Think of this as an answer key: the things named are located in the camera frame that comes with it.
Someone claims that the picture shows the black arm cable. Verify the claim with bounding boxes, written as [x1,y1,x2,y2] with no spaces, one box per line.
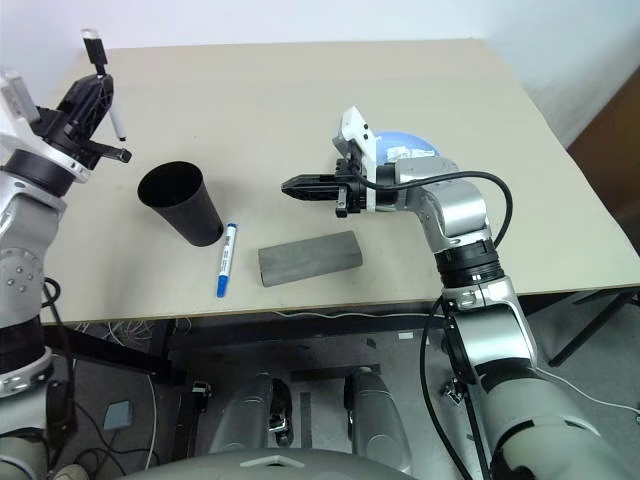
[42,277,79,436]
[364,171,515,480]

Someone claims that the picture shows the grey robot leg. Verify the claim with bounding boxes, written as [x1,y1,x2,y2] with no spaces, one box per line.
[347,367,414,474]
[209,372,296,454]

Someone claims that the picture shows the white shoe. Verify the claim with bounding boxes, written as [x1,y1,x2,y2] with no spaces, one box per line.
[52,463,94,480]

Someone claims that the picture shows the grey glasses case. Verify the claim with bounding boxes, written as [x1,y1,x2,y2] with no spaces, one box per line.
[257,230,364,289]

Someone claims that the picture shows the light blue plate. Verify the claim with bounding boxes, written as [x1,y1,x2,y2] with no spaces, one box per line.
[372,130,441,164]

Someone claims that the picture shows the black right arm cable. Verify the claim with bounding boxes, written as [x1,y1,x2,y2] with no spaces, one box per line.
[364,171,515,480]

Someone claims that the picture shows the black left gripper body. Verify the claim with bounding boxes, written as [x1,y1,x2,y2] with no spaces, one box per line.
[32,107,132,171]

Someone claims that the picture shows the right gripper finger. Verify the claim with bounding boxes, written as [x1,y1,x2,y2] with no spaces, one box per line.
[280,185,344,203]
[282,173,343,191]

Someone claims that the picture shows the black capped whiteboard marker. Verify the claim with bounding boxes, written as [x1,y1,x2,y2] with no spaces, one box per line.
[81,28,129,143]

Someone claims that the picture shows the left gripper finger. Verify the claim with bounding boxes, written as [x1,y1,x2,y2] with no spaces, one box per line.
[67,74,116,139]
[58,79,84,116]

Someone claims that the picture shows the grey left robot leg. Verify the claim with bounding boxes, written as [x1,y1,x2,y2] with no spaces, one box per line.
[209,372,296,454]

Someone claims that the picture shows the black plastic cup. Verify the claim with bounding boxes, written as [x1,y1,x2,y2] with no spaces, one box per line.
[137,160,225,248]

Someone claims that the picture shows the thin white cable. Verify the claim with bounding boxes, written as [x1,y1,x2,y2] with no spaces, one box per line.
[272,308,437,322]

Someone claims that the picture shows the brown wooden cabinet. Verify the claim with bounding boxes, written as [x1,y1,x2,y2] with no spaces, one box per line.
[567,64,640,226]

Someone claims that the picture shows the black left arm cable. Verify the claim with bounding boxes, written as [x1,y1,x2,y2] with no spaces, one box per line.
[42,277,79,436]

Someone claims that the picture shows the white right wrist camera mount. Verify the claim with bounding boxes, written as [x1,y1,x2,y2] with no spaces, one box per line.
[332,104,384,214]

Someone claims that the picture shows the blue whiteboard marker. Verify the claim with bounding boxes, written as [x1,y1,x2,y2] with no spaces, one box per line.
[215,223,239,299]

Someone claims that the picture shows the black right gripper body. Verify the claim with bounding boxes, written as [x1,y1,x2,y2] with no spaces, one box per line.
[332,157,376,219]

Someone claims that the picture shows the grey right robot leg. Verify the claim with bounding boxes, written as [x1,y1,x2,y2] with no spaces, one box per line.
[347,367,414,474]

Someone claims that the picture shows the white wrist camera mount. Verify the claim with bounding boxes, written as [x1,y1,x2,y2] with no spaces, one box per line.
[332,104,384,214]
[0,69,94,184]

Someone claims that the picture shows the grey robot torso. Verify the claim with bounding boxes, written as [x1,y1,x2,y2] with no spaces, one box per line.
[117,447,414,480]

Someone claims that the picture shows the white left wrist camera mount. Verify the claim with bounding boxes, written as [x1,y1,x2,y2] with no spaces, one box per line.
[0,69,94,184]

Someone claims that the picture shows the grey foot pedal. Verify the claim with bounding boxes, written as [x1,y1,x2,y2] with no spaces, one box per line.
[102,399,135,430]

